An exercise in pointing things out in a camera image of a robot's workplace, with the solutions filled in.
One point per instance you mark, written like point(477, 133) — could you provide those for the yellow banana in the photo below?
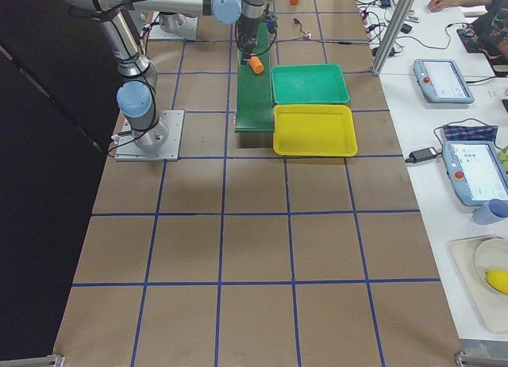
point(498, 280)

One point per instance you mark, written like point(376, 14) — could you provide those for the aluminium frame post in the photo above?
point(398, 17)

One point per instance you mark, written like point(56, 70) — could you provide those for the blue patterned cloth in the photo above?
point(470, 133)

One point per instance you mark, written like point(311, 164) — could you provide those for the plain orange cylinder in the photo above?
point(256, 65)

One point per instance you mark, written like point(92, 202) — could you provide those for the teach pendant far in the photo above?
point(442, 82)

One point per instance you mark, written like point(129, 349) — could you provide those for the yellow plastic tray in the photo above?
point(314, 130)

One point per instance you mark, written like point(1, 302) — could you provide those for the person hand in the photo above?
point(437, 5)

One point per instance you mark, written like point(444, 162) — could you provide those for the beige tray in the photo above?
point(491, 306)

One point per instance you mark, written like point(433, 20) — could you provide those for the blue cup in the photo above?
point(494, 210)

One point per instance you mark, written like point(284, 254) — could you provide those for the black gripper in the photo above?
point(247, 28)

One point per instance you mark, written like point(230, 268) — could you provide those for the teach pendant near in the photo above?
point(475, 171)

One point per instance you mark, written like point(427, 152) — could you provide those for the green conveyor belt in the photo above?
point(254, 112)

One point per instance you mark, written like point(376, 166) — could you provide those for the teach pendant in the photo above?
point(442, 82)
point(475, 171)

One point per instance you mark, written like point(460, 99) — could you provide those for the black power adapter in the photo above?
point(422, 155)

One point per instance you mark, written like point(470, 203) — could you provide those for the green plastic tray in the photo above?
point(309, 84)

